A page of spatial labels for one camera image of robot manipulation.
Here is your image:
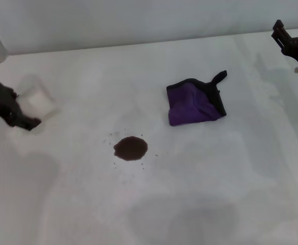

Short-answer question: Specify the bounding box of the white paper cup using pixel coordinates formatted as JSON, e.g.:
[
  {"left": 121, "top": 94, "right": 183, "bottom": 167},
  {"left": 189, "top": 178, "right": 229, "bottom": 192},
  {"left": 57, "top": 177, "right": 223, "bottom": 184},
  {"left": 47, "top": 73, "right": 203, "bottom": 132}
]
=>
[{"left": 15, "top": 75, "right": 61, "bottom": 124}]

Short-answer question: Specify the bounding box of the purple rag with black trim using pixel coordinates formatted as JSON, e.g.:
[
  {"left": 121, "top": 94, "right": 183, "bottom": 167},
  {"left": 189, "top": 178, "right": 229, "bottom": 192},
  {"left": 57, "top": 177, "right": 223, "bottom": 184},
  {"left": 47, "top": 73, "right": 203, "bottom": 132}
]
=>
[{"left": 166, "top": 70, "right": 228, "bottom": 127}]

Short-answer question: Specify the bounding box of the black water stain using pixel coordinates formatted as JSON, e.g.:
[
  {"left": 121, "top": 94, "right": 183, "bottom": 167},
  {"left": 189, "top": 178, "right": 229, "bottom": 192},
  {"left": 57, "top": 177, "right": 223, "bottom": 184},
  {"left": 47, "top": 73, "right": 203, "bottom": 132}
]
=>
[{"left": 112, "top": 136, "right": 149, "bottom": 162}]

